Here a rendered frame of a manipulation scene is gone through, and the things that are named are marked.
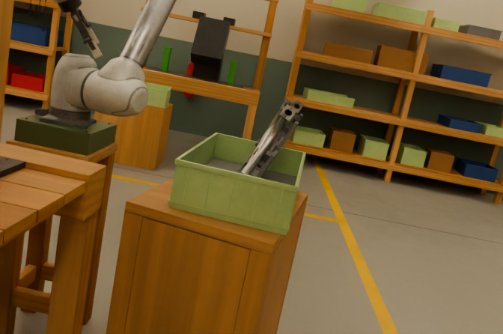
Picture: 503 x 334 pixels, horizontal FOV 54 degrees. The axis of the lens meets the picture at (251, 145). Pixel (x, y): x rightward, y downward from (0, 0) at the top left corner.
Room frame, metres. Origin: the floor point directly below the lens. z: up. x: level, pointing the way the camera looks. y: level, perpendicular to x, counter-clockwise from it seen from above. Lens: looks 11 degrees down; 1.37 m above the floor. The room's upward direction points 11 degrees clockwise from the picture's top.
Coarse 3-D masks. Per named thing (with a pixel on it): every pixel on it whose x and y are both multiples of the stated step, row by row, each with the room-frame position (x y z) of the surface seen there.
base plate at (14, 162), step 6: (0, 156) 1.43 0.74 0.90; (0, 162) 1.37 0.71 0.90; (6, 162) 1.38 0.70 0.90; (12, 162) 1.39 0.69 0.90; (18, 162) 1.41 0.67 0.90; (24, 162) 1.42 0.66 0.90; (0, 168) 1.32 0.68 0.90; (6, 168) 1.33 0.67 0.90; (12, 168) 1.35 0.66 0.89; (18, 168) 1.39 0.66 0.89; (0, 174) 1.30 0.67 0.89; (6, 174) 1.33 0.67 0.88
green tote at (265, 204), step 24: (216, 144) 2.17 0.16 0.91; (240, 144) 2.16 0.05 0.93; (192, 168) 1.57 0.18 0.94; (216, 168) 1.56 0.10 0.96; (288, 168) 2.14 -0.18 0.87; (192, 192) 1.57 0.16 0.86; (216, 192) 1.56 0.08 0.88; (240, 192) 1.55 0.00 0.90; (264, 192) 1.54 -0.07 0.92; (288, 192) 1.54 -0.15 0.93; (216, 216) 1.56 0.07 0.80; (240, 216) 1.55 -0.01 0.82; (264, 216) 1.54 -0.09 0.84; (288, 216) 1.53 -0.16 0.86
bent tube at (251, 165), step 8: (288, 112) 1.66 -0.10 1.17; (280, 120) 1.67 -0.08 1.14; (288, 120) 1.62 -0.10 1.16; (280, 128) 1.69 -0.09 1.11; (272, 136) 1.70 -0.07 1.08; (264, 144) 1.69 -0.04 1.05; (272, 144) 1.71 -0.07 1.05; (256, 152) 1.67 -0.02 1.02; (264, 152) 1.67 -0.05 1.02; (256, 160) 1.63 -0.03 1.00; (248, 168) 1.60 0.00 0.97
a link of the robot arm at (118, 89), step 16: (160, 0) 2.02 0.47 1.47; (144, 16) 1.98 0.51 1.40; (160, 16) 2.00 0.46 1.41; (144, 32) 1.95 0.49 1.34; (128, 48) 1.91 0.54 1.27; (144, 48) 1.93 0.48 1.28; (112, 64) 1.85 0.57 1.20; (128, 64) 1.85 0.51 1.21; (96, 80) 1.82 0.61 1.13; (112, 80) 1.80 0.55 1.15; (128, 80) 1.81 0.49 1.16; (96, 96) 1.80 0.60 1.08; (112, 96) 1.77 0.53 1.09; (128, 96) 1.78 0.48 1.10; (144, 96) 1.84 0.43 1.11; (112, 112) 1.81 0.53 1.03; (128, 112) 1.80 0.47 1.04
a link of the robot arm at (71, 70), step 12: (60, 60) 1.89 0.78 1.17; (72, 60) 1.87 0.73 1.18; (84, 60) 1.88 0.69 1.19; (60, 72) 1.86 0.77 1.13; (72, 72) 1.85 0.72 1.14; (84, 72) 1.85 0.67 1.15; (60, 84) 1.85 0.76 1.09; (72, 84) 1.84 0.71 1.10; (60, 96) 1.85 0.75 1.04; (72, 96) 1.84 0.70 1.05; (60, 108) 1.85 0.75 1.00; (72, 108) 1.86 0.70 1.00; (84, 108) 1.87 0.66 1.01
